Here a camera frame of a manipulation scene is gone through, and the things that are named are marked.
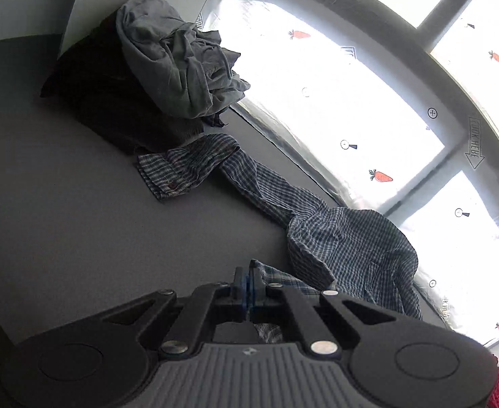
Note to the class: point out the dark brown garment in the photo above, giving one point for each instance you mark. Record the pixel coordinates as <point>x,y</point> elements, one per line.
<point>105,102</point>

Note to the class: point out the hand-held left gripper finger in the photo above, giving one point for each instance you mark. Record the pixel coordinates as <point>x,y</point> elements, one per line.
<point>243,294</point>
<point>253,294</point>

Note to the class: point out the blue plaid shirt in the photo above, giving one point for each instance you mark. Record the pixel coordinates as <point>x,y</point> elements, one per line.
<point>351,246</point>

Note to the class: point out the red cloth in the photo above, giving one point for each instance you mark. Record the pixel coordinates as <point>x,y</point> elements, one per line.
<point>497,391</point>

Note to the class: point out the grey garment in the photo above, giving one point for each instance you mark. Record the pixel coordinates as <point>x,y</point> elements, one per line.
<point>160,59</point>

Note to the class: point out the carrot printed white sheet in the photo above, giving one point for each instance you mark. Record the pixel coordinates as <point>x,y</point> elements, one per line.
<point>317,93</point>

